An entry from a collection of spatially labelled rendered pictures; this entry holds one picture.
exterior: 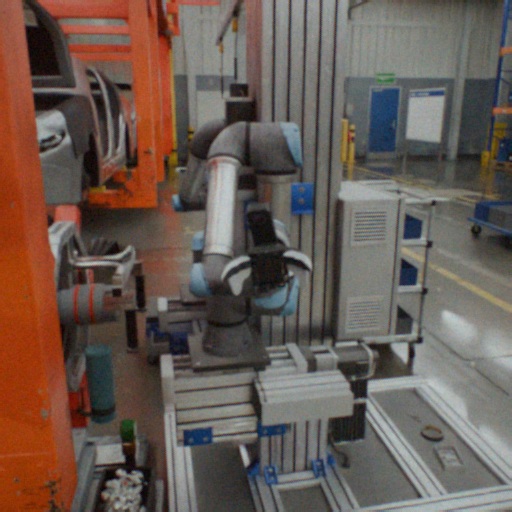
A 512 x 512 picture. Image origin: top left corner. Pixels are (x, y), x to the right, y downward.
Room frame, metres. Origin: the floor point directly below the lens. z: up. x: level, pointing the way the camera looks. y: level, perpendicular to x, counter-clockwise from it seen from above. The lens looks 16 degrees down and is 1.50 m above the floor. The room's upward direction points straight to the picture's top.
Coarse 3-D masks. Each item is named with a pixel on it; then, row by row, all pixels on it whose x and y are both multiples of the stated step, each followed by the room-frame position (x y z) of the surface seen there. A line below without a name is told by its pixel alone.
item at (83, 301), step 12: (72, 288) 1.60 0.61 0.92; (84, 288) 1.60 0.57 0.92; (96, 288) 1.61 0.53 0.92; (108, 288) 1.62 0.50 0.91; (60, 300) 1.57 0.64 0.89; (72, 300) 1.56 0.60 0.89; (84, 300) 1.57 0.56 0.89; (96, 300) 1.57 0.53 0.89; (60, 312) 1.55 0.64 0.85; (72, 312) 1.55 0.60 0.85; (84, 312) 1.56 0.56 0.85; (96, 312) 1.56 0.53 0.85; (108, 312) 1.57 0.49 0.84; (72, 324) 1.57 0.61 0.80; (84, 324) 1.58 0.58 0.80; (96, 324) 1.60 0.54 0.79
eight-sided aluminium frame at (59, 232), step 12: (60, 228) 1.69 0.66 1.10; (72, 228) 1.69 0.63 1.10; (60, 240) 1.51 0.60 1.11; (60, 252) 1.50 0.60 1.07; (84, 252) 1.84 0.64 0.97; (72, 276) 1.84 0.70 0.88; (84, 276) 1.85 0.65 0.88; (72, 336) 1.75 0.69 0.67; (84, 336) 1.76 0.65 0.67; (72, 348) 1.72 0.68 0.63; (84, 348) 1.73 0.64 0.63; (72, 360) 1.66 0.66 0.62; (84, 360) 1.67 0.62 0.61; (72, 384) 1.47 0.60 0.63
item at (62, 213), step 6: (60, 210) 1.78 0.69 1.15; (66, 210) 1.78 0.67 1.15; (72, 210) 1.78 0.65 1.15; (78, 210) 1.80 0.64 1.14; (60, 216) 1.76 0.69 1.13; (66, 216) 1.77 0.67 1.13; (72, 216) 1.77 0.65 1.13; (78, 216) 1.80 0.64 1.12; (54, 222) 1.75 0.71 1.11; (78, 222) 1.79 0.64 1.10; (78, 228) 1.78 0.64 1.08
